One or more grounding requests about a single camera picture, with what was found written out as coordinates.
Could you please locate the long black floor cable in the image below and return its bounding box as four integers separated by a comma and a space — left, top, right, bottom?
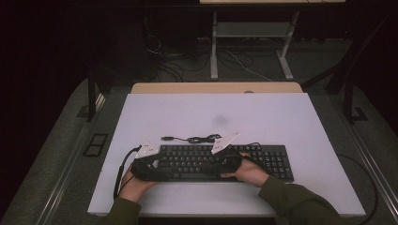
336, 153, 379, 223

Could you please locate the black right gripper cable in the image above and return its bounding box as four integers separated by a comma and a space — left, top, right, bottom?
239, 153, 262, 166

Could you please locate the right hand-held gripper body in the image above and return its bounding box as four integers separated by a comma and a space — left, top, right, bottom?
210, 132, 244, 173

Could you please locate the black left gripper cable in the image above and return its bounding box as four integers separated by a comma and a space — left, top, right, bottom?
113, 144, 143, 201

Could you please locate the black keyboard cable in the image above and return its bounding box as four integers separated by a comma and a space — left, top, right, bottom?
161, 133, 262, 148

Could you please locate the metal floor rail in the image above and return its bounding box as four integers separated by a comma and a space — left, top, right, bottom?
37, 93, 107, 225
330, 93, 398, 217

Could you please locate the bundle of black floor cables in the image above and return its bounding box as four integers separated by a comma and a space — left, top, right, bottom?
146, 34, 211, 83

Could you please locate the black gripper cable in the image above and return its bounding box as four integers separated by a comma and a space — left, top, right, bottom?
239, 153, 262, 166
113, 144, 143, 201

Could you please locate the person's left hand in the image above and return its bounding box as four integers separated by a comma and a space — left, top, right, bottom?
118, 165, 159, 204

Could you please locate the black metal stand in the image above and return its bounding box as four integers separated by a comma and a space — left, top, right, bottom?
301, 12, 398, 125
86, 70, 106, 123

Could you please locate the black keyboard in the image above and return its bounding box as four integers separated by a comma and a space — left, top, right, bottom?
156, 143, 295, 183

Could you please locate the grey metal desk frame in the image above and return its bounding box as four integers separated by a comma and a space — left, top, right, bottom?
209, 10, 300, 82

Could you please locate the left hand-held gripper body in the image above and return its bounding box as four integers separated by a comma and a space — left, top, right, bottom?
130, 141, 162, 182

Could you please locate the person's right hand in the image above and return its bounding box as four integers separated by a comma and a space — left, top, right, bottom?
220, 153, 270, 188

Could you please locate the white floor cable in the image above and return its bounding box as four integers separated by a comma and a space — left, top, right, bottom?
224, 50, 274, 83

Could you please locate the black floor socket plate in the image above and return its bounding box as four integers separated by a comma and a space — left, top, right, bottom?
83, 133, 109, 158

